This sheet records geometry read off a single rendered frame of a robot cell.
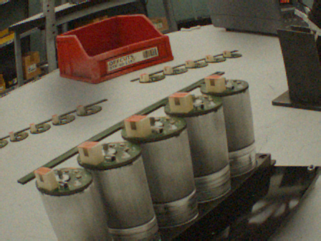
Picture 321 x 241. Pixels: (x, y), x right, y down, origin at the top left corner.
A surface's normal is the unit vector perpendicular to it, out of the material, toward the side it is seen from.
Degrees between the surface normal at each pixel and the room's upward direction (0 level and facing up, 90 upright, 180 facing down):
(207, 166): 90
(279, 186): 0
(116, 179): 90
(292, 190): 0
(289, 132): 0
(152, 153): 90
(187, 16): 90
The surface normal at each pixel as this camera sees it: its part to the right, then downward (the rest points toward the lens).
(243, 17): -0.70, 0.32
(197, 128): 0.03, 0.29
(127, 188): 0.51, 0.16
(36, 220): -0.17, -0.94
